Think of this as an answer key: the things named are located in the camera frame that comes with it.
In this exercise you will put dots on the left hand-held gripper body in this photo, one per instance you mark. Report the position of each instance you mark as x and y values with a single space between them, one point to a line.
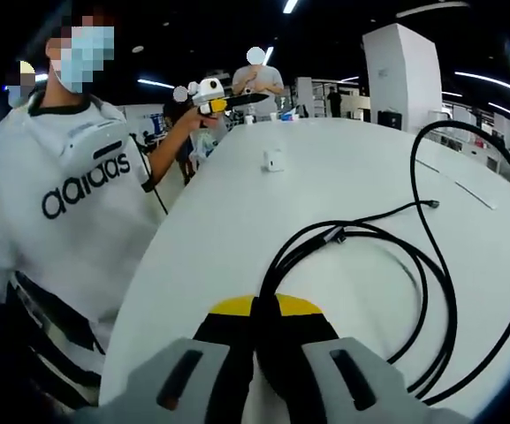
206 90

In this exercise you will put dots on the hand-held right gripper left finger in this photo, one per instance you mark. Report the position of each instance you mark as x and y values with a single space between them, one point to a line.
184 380

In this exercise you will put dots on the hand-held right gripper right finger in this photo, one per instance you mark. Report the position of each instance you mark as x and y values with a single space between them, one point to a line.
347 384

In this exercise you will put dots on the white charger adapter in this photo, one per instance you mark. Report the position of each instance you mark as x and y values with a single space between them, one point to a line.
273 161

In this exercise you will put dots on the person's left hand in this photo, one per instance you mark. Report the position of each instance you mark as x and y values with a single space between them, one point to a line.
203 120

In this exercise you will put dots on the white paper cup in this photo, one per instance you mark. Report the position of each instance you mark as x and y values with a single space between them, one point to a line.
273 116
248 119

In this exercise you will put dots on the clear plastic bag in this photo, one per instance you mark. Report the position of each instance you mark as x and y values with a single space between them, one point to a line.
203 143

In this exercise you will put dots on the grey chest device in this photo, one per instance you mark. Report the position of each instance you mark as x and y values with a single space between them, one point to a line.
91 148

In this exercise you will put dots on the black box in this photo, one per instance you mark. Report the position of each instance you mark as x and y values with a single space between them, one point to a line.
390 119

